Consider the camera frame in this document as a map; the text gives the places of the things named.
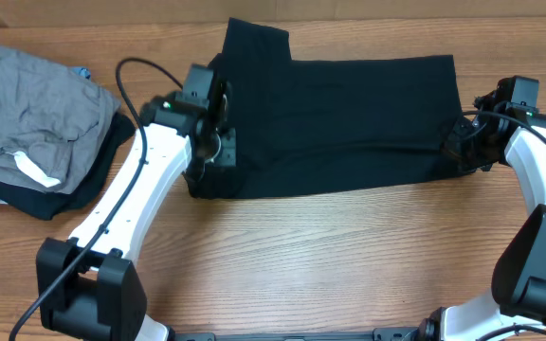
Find black t-shirt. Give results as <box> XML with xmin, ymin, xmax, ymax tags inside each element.
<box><xmin>189</xmin><ymin>19</ymin><xmax>462</xmax><ymax>199</ymax></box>

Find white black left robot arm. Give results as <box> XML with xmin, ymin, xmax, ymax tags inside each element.
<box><xmin>36</xmin><ymin>93</ymin><xmax>233</xmax><ymax>341</ymax></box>

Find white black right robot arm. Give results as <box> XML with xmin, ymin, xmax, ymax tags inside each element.
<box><xmin>395</xmin><ymin>105</ymin><xmax>546</xmax><ymax>340</ymax></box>

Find black folded garment in stack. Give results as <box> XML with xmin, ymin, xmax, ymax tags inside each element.
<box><xmin>0</xmin><ymin>113</ymin><xmax>135</xmax><ymax>221</ymax></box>

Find grey folded shirt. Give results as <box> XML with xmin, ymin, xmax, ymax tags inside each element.
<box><xmin>0</xmin><ymin>45</ymin><xmax>120</xmax><ymax>194</ymax></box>

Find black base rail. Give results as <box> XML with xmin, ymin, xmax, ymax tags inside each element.
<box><xmin>173</xmin><ymin>323</ymin><xmax>441</xmax><ymax>341</ymax></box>

